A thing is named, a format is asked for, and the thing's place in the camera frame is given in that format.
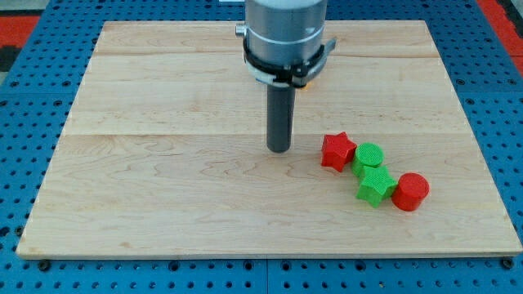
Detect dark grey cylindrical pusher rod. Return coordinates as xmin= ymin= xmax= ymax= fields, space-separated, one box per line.
xmin=266 ymin=86 xmax=295 ymax=153

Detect black and white mounting ring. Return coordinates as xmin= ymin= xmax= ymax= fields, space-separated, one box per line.
xmin=243 ymin=38 xmax=337 ymax=88

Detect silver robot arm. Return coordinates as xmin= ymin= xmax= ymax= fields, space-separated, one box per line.
xmin=235 ymin=0 xmax=337 ymax=153

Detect red star block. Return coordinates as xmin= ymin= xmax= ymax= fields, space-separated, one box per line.
xmin=321 ymin=131 xmax=357 ymax=172

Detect green star block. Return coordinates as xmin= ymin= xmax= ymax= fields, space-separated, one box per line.
xmin=356 ymin=166 xmax=398 ymax=208

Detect green cylinder block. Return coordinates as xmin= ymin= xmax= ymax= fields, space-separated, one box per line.
xmin=351 ymin=142 xmax=384 ymax=177

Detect light wooden board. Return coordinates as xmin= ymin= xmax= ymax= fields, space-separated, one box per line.
xmin=16 ymin=20 xmax=522 ymax=260

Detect red cylinder block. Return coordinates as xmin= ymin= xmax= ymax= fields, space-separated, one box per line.
xmin=391 ymin=172 xmax=430 ymax=212

